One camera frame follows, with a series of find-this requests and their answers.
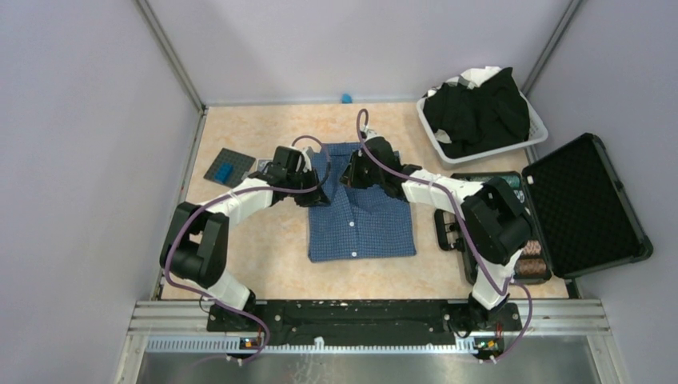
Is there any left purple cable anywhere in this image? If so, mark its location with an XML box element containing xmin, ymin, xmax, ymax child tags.
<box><xmin>162</xmin><ymin>134</ymin><xmax>332</xmax><ymax>366</ymax></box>

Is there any white plastic laundry basket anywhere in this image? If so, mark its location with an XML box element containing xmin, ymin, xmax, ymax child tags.
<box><xmin>415</xmin><ymin>74</ymin><xmax>550</xmax><ymax>166</ymax></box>

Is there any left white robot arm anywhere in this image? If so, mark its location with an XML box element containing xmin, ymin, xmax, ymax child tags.
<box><xmin>159</xmin><ymin>146</ymin><xmax>329</xmax><ymax>331</ymax></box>

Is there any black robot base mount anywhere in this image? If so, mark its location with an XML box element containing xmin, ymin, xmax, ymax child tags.
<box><xmin>206</xmin><ymin>299</ymin><xmax>522</xmax><ymax>347</ymax></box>

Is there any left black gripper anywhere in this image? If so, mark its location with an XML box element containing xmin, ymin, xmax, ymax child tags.
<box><xmin>286</xmin><ymin>166</ymin><xmax>330</xmax><ymax>207</ymax></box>

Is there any black shirt in basket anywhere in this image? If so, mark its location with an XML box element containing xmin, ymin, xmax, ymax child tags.
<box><xmin>422</xmin><ymin>67</ymin><xmax>531</xmax><ymax>160</ymax></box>

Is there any white garment in basket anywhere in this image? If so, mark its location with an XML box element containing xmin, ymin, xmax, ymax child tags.
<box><xmin>424</xmin><ymin>66</ymin><xmax>502</xmax><ymax>98</ymax></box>

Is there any blue checkered long sleeve shirt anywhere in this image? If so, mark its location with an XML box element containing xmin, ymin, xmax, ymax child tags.
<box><xmin>308</xmin><ymin>142</ymin><xmax>417</xmax><ymax>263</ymax></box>

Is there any dark grey building baseplate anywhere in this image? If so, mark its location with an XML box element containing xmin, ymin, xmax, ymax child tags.
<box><xmin>203</xmin><ymin>148</ymin><xmax>256</xmax><ymax>188</ymax></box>

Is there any purple cable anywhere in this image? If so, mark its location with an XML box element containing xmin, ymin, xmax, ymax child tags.
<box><xmin>356</xmin><ymin>109</ymin><xmax>534</xmax><ymax>364</ymax></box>
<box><xmin>162</xmin><ymin>134</ymin><xmax>332</xmax><ymax>366</ymax></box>

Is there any blue toy brick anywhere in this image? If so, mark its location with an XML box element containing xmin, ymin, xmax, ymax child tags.
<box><xmin>214</xmin><ymin>163</ymin><xmax>233</xmax><ymax>184</ymax></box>

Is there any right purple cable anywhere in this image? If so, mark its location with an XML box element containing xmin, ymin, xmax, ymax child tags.
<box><xmin>356</xmin><ymin>109</ymin><xmax>534</xmax><ymax>364</ymax></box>

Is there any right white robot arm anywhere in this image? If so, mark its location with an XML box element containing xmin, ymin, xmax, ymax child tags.
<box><xmin>341</xmin><ymin>126</ymin><xmax>535</xmax><ymax>330</ymax></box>

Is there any black poker chip case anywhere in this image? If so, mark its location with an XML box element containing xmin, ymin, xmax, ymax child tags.
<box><xmin>453</xmin><ymin>133</ymin><xmax>654</xmax><ymax>284</ymax></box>

